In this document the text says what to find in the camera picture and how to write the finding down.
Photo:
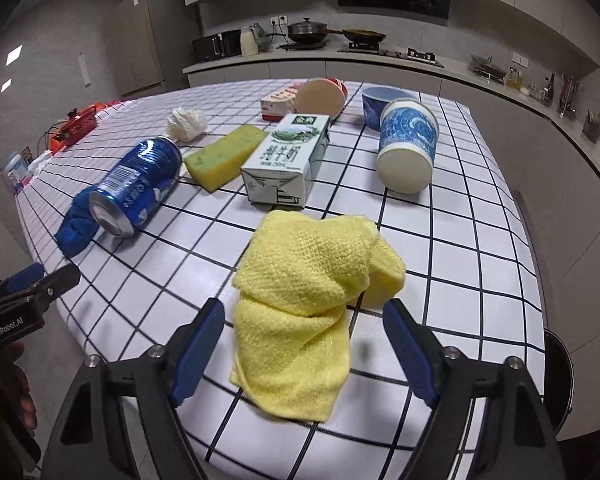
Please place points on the red white carton box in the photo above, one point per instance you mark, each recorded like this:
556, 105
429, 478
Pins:
277, 105

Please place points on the red cooking pot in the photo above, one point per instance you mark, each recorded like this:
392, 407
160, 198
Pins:
80, 125

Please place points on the yellow oil bottle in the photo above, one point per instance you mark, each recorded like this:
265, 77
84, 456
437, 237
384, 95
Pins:
515, 80

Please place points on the white wall panel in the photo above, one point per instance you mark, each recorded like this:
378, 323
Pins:
84, 70

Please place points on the metal dish rack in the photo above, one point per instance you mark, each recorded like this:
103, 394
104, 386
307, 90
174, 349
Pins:
487, 67

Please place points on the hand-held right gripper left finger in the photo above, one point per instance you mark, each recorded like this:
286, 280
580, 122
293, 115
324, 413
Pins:
200, 355

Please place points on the black frying pan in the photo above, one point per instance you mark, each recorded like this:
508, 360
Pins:
365, 36

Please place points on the blue drink can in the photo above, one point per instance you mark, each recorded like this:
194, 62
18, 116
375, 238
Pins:
135, 180

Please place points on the person's left hand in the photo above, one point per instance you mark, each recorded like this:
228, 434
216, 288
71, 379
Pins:
25, 390

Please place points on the white checked tablecloth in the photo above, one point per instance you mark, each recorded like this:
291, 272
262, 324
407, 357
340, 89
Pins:
470, 260

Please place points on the black gas stove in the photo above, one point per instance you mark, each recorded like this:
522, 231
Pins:
395, 55

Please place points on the clear plastic container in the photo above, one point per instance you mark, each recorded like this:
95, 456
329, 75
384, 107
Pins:
15, 175

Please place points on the blue cloth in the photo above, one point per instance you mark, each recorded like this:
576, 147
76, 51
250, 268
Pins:
75, 230

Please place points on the beige refrigerator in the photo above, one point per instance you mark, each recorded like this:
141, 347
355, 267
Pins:
140, 45

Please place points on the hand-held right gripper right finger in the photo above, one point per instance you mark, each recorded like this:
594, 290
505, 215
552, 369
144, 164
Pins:
410, 355

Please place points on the red paper cup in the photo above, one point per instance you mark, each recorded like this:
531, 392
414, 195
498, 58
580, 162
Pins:
317, 97

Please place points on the yellow green sponge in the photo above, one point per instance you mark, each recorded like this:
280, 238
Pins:
220, 157

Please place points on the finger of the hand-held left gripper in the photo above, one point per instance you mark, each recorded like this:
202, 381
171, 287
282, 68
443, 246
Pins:
26, 276
57, 282

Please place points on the lidded black wok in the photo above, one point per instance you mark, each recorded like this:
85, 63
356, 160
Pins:
307, 30

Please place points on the white wall switch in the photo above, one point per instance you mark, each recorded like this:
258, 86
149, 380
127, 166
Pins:
520, 59

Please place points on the ceiling light panel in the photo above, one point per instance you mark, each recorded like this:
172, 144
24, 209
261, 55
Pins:
6, 85
14, 55

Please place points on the white jug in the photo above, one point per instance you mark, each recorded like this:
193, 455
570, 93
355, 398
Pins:
249, 42

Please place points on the glass kettle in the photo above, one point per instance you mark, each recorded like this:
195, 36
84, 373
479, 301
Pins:
264, 39

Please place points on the yellow knitted cloth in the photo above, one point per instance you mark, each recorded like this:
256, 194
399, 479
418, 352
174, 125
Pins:
300, 280

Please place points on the blue bowl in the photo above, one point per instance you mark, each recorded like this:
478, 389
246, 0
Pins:
375, 107

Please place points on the black induction cooker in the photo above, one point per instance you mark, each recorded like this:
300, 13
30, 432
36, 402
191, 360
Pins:
300, 46

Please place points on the chopstick holder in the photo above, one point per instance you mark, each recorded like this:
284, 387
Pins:
594, 127

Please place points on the dark glass bottle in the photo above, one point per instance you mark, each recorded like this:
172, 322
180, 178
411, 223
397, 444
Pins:
549, 91

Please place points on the utensil holder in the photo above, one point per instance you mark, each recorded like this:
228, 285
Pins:
569, 100

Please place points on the black microwave oven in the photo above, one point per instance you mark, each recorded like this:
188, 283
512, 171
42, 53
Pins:
215, 46

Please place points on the white tissue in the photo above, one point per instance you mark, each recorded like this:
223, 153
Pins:
185, 125

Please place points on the blue patterned paper cup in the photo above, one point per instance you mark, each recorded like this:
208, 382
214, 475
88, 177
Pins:
407, 130

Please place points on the white green milk carton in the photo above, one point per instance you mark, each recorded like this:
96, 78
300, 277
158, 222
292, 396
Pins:
285, 160

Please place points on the white wall socket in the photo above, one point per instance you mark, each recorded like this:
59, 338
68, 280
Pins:
278, 20

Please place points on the black stool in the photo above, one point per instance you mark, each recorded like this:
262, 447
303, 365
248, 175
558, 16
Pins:
557, 385

